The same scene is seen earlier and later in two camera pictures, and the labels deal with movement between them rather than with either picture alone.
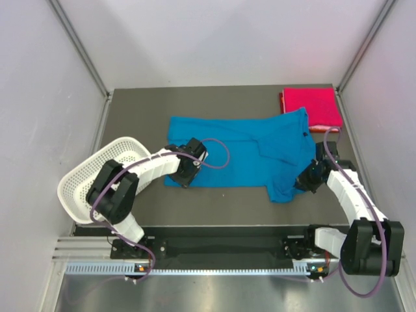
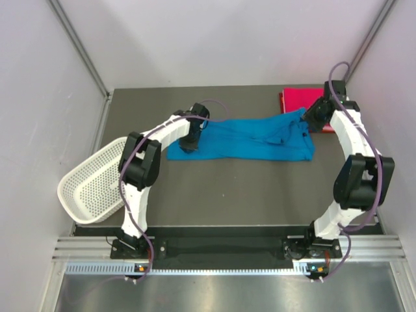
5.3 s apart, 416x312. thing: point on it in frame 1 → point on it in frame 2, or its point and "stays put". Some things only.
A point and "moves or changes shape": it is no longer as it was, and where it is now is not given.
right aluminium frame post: [364, 47] stays put
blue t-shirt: [268, 152] moves or changes shape
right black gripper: [302, 183] → [308, 116]
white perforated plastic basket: [74, 188] stays put
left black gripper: [185, 181] → [190, 147]
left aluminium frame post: [66, 21] stays put
